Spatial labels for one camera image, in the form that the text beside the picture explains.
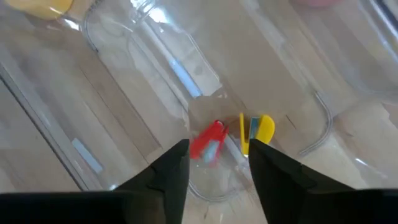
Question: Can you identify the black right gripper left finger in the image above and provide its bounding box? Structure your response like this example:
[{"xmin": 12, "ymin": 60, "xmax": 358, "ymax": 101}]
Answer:
[{"xmin": 114, "ymin": 139, "xmax": 191, "ymax": 224}]

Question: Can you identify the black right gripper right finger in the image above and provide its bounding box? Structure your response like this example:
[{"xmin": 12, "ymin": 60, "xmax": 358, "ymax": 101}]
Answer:
[{"xmin": 248, "ymin": 138, "xmax": 357, "ymax": 224}]

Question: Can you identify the red staple remover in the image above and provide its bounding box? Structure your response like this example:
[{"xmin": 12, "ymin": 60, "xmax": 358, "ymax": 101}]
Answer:
[{"xmin": 189, "ymin": 119, "xmax": 230, "ymax": 164}]

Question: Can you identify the yellow block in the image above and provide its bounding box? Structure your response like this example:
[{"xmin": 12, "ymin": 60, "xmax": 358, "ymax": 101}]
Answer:
[{"xmin": 3, "ymin": 0, "xmax": 75, "ymax": 21}]

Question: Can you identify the yellow staple remover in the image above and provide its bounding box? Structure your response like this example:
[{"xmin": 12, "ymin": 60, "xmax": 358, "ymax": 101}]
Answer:
[{"xmin": 238, "ymin": 112, "xmax": 276, "ymax": 156}]

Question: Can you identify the large clear plastic bin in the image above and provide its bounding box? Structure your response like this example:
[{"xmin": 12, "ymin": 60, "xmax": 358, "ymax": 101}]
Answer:
[{"xmin": 0, "ymin": 0, "xmax": 335, "ymax": 203}]

